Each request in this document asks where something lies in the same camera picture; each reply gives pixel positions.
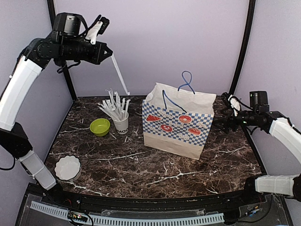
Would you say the white straw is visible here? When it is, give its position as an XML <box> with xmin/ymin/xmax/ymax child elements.
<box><xmin>121</xmin><ymin>98</ymin><xmax>131</xmax><ymax>120</ymax></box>
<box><xmin>98</xmin><ymin>100</ymin><xmax>119</xmax><ymax>121</ymax></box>
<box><xmin>111</xmin><ymin>54</ymin><xmax>130</xmax><ymax>96</ymax></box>

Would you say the white slotted cable duct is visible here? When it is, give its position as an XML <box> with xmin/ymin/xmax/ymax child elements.
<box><xmin>30</xmin><ymin>201</ymin><xmax>225</xmax><ymax>226</ymax></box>

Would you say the white fluted ceramic dish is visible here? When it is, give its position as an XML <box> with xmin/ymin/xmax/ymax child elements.
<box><xmin>54</xmin><ymin>155</ymin><xmax>81</xmax><ymax>182</ymax></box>

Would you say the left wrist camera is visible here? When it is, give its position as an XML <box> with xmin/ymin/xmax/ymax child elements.
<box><xmin>84</xmin><ymin>15</ymin><xmax>110</xmax><ymax>45</ymax></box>

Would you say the green plastic bowl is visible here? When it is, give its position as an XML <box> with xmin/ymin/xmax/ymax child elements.
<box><xmin>89</xmin><ymin>118</ymin><xmax>111</xmax><ymax>137</ymax></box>

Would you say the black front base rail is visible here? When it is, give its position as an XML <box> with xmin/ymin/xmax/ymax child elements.
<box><xmin>25</xmin><ymin>181</ymin><xmax>278</xmax><ymax>215</ymax></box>

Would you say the paper cup holding straws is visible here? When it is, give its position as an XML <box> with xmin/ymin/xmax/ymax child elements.
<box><xmin>113</xmin><ymin>112</ymin><xmax>129</xmax><ymax>135</ymax></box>

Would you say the right black frame post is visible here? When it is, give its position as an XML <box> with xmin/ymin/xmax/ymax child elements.
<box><xmin>229</xmin><ymin>0</ymin><xmax>256</xmax><ymax>95</ymax></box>

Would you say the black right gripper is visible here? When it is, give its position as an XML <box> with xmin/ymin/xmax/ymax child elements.
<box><xmin>213</xmin><ymin>106</ymin><xmax>259</xmax><ymax>134</ymax></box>

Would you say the blue checkered paper bag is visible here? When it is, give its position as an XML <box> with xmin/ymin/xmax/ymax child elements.
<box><xmin>142</xmin><ymin>79</ymin><xmax>216</xmax><ymax>160</ymax></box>

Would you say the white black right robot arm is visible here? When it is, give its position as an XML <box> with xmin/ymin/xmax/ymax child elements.
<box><xmin>213</xmin><ymin>91</ymin><xmax>301</xmax><ymax>204</ymax></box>

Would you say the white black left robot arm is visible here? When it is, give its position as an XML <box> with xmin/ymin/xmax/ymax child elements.
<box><xmin>0</xmin><ymin>13</ymin><xmax>113</xmax><ymax>205</ymax></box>

